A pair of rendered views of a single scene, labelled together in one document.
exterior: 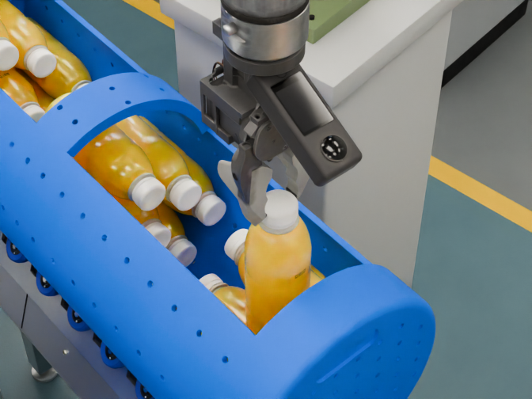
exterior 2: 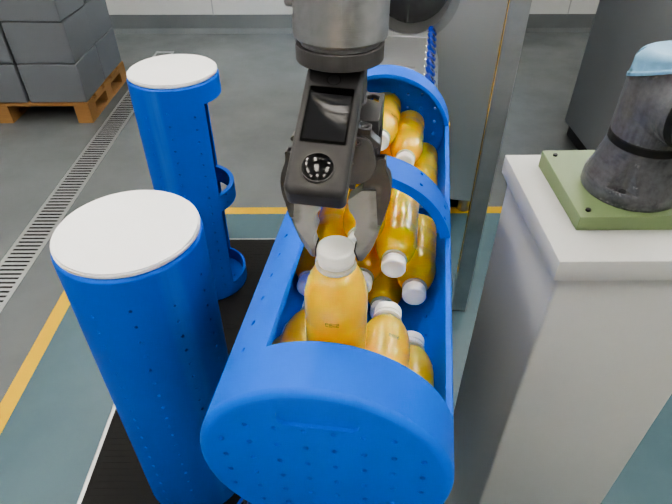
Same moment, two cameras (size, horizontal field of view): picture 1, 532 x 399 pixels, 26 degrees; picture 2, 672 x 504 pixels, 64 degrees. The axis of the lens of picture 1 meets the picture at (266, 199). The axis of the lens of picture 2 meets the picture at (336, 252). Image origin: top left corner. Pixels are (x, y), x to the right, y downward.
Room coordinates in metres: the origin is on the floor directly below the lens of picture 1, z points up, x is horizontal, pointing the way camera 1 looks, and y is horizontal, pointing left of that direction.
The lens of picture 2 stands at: (0.49, -0.33, 1.66)
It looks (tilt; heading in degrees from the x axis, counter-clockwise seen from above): 39 degrees down; 49
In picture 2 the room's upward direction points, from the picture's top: straight up
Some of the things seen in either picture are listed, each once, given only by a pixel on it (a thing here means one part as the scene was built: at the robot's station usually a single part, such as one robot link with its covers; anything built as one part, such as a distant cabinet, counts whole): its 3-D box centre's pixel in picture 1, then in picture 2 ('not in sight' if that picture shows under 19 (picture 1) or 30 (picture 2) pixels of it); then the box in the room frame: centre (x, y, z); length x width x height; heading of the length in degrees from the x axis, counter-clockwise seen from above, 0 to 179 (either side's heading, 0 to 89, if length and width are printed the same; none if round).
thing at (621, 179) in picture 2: not in sight; (639, 159); (1.36, -0.07, 1.23); 0.15 x 0.15 x 0.10
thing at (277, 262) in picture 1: (277, 271); (336, 319); (0.76, -0.01, 1.22); 0.07 x 0.07 x 0.19
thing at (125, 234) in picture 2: not in sight; (127, 230); (0.73, 0.57, 1.03); 0.28 x 0.28 x 0.01
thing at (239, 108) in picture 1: (259, 85); (340, 108); (0.79, 0.01, 1.46); 0.09 x 0.08 x 0.12; 40
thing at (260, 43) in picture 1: (262, 20); (336, 13); (0.78, 0.00, 1.54); 0.08 x 0.08 x 0.05
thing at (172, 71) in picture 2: not in sight; (172, 70); (1.20, 1.28, 1.03); 0.28 x 0.28 x 0.01
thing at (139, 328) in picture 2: not in sight; (171, 374); (0.73, 0.57, 0.59); 0.28 x 0.28 x 0.88
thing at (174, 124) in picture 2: not in sight; (195, 189); (1.20, 1.28, 0.59); 0.28 x 0.28 x 0.88
